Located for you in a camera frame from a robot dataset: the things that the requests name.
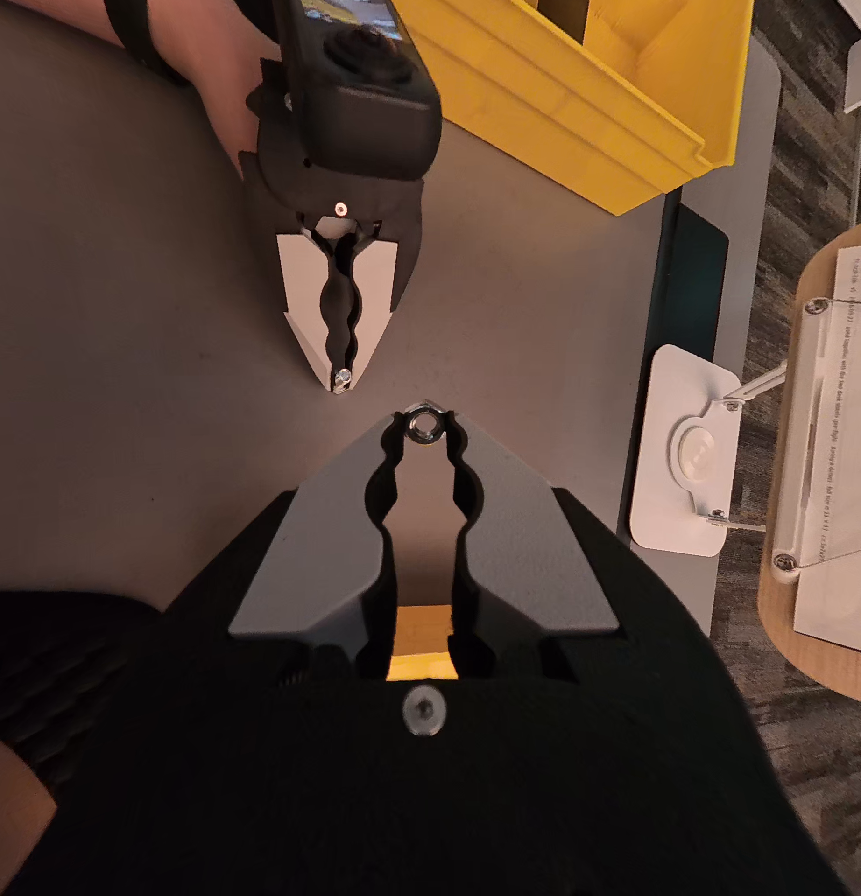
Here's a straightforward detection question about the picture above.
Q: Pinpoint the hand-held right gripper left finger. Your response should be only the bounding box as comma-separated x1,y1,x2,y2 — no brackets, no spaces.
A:
227,409,410,679

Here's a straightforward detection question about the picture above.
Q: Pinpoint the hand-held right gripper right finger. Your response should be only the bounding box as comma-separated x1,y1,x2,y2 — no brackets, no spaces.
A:
445,409,622,679

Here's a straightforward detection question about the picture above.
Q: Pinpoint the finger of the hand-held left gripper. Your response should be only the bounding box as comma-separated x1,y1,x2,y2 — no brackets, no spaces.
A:
339,238,398,392
275,233,343,394

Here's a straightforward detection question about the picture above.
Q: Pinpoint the steel hex nut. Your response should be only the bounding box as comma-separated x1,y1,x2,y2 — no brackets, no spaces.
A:
404,401,447,447

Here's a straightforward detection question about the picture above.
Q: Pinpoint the yellow plastic bin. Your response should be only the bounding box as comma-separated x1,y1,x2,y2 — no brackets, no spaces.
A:
387,605,461,681
390,0,741,217

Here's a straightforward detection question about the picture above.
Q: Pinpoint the person's left hand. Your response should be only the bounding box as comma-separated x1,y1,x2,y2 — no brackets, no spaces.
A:
147,0,282,182

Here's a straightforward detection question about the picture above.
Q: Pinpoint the white stand base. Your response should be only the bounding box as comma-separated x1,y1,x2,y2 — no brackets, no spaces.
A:
628,343,789,559

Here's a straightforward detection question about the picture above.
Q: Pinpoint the wooden display board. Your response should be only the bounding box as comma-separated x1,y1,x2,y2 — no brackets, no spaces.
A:
756,217,861,701

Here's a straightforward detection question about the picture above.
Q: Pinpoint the printed instruction sheet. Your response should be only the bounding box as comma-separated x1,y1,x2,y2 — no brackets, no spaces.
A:
795,241,861,655

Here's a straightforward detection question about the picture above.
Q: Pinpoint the black wrist strap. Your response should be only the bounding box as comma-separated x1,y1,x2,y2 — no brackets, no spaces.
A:
103,0,197,88

